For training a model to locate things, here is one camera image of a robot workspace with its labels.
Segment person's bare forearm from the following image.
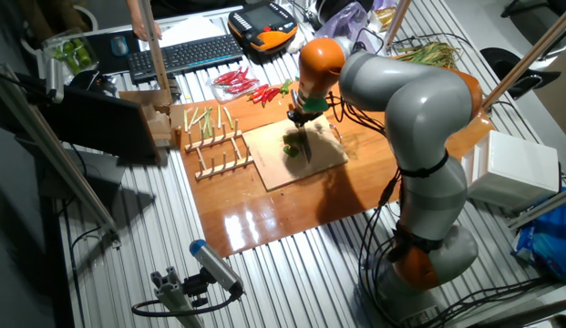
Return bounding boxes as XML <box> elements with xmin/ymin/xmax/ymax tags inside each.
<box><xmin>126</xmin><ymin>0</ymin><xmax>145</xmax><ymax>23</ymax></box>

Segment small white crumpled bag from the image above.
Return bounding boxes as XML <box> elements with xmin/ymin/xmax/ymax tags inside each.
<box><xmin>285</xmin><ymin>27</ymin><xmax>307</xmax><ymax>55</ymax></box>

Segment clear container of green peppers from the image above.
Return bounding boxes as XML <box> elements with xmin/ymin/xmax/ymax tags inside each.
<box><xmin>41</xmin><ymin>27</ymin><xmax>100</xmax><ymax>77</ymax></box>

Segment clear bag of red chilies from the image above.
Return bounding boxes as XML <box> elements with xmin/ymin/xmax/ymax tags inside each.
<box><xmin>206</xmin><ymin>65</ymin><xmax>262</xmax><ymax>105</ymax></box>

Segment brown cardboard box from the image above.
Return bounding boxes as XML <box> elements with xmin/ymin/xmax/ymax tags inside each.
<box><xmin>118</xmin><ymin>88</ymin><xmax>186</xmax><ymax>149</ymax></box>

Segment silver camera with blue cap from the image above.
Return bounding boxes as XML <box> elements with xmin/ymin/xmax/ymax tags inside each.
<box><xmin>189</xmin><ymin>239</ymin><xmax>245</xmax><ymax>298</ymax></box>

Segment bunch of long green stalks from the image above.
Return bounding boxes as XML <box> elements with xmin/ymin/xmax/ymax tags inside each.
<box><xmin>395</xmin><ymin>40</ymin><xmax>462</xmax><ymax>77</ymax></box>

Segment black computer keyboard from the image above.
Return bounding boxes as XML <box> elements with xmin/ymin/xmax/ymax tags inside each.
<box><xmin>126</xmin><ymin>34</ymin><xmax>245</xmax><ymax>86</ymax></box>

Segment black computer monitor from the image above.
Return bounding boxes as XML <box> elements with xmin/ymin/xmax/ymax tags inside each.
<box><xmin>34</xmin><ymin>81</ymin><xmax>161</xmax><ymax>166</ymax></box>

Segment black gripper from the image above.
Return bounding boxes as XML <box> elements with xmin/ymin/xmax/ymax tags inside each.
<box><xmin>286</xmin><ymin>105</ymin><xmax>324</xmax><ymax>135</ymax></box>

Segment person's bare hand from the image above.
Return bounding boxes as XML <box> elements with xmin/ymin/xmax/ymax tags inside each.
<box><xmin>130</xmin><ymin>17</ymin><xmax>163</xmax><ymax>42</ymax></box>

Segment steel handled cleaver knife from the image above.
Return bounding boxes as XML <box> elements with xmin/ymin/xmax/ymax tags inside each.
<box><xmin>289</xmin><ymin>88</ymin><xmax>314</xmax><ymax>165</ymax></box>

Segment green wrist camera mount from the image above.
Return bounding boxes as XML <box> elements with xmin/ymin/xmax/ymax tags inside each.
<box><xmin>302</xmin><ymin>96</ymin><xmax>331</xmax><ymax>114</ymax></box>

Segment aluminium frame post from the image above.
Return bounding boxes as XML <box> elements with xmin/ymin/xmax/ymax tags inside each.
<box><xmin>0</xmin><ymin>63</ymin><xmax>122</xmax><ymax>250</ymax></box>
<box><xmin>381</xmin><ymin>0</ymin><xmax>412</xmax><ymax>51</ymax></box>
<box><xmin>480</xmin><ymin>3</ymin><xmax>566</xmax><ymax>110</ymax></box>
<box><xmin>505</xmin><ymin>185</ymin><xmax>566</xmax><ymax>231</ymax></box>
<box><xmin>135</xmin><ymin>0</ymin><xmax>173</xmax><ymax>95</ymax></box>

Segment yellowish plastic packet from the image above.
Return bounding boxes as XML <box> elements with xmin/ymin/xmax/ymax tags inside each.
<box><xmin>371</xmin><ymin>5</ymin><xmax>398</xmax><ymax>34</ymax></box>

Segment aluminium camera mount profile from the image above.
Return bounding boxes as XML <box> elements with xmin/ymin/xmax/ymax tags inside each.
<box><xmin>149</xmin><ymin>266</ymin><xmax>206</xmax><ymax>328</ymax></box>

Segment blue plastic bag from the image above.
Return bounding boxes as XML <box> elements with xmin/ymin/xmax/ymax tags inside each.
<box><xmin>511</xmin><ymin>187</ymin><xmax>566</xmax><ymax>282</ymax></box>

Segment silver camera on frame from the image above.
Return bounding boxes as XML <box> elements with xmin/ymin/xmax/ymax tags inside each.
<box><xmin>44</xmin><ymin>56</ymin><xmax>66</xmax><ymax>105</ymax></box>

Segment white foam box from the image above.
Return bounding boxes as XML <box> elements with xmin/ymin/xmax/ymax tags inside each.
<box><xmin>458</xmin><ymin>129</ymin><xmax>561</xmax><ymax>211</ymax></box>

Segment white paper sheet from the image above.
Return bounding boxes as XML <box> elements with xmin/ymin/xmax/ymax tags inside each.
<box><xmin>140</xmin><ymin>16</ymin><xmax>230</xmax><ymax>50</ymax></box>

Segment black mouse mat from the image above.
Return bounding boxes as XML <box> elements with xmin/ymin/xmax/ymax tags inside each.
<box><xmin>84</xmin><ymin>30</ymin><xmax>145</xmax><ymax>77</ymax></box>

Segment black camera cable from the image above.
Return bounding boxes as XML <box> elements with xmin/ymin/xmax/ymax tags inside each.
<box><xmin>130</xmin><ymin>291</ymin><xmax>242</xmax><ymax>318</ymax></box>

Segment black office chair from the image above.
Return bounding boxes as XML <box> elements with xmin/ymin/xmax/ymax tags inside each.
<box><xmin>499</xmin><ymin>0</ymin><xmax>566</xmax><ymax>19</ymax></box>
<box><xmin>480</xmin><ymin>46</ymin><xmax>562</xmax><ymax>100</ymax></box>

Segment wooden cutting board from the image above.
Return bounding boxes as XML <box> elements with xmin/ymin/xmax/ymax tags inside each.
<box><xmin>241</xmin><ymin>113</ymin><xmax>350</xmax><ymax>192</ymax></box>

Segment green chili pepper pieces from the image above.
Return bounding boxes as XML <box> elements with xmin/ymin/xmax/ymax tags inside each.
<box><xmin>282</xmin><ymin>131</ymin><xmax>306</xmax><ymax>159</ymax></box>

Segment orange and black teach pendant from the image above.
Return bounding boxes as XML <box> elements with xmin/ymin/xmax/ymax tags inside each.
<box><xmin>227</xmin><ymin>0</ymin><xmax>300</xmax><ymax>56</ymax></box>

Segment grey computer mouse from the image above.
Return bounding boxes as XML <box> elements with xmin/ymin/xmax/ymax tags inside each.
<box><xmin>109</xmin><ymin>35</ymin><xmax>129</xmax><ymax>58</ymax></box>

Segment wooden peg dish rack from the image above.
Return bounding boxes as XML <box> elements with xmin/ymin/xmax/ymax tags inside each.
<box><xmin>184</xmin><ymin>118</ymin><xmax>255</xmax><ymax>182</ymax></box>

